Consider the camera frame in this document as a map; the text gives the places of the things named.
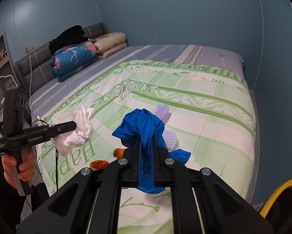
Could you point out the person's left hand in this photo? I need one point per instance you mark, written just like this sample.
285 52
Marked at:
26 168

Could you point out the folded blue floral quilt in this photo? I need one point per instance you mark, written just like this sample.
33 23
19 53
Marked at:
70 61

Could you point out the white plastic bag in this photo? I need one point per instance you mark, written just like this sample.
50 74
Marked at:
80 126

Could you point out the blue plastic bag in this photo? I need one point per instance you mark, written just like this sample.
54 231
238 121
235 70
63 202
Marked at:
141 126

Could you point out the orange shelf ornament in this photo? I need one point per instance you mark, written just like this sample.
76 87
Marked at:
1 58

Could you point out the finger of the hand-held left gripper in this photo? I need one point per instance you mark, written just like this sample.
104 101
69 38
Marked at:
66 128

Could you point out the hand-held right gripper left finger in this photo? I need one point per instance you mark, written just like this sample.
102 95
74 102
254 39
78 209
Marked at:
132 160

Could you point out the folded beige quilt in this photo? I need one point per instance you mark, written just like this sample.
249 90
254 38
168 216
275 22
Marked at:
111 40

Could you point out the grey padded headboard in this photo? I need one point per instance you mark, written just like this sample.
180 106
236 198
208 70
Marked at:
38 65

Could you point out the person's left forearm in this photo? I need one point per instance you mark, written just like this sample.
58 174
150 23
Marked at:
2 204

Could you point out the black clothes pile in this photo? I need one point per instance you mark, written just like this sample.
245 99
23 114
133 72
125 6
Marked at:
68 37

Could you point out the grey wall shelf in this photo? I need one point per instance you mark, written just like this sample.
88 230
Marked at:
4 78

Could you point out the pale foam fruit net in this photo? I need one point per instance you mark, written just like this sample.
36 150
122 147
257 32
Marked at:
171 140
162 111

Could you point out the wall power outlet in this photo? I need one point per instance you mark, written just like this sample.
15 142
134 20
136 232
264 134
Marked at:
30 48

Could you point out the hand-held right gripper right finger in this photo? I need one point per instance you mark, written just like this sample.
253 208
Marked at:
160 165

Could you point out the green floral quilt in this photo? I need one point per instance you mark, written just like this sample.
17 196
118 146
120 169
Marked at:
197 117

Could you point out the yellow-rimmed trash bin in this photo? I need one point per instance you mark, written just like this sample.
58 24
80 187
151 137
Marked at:
282 187

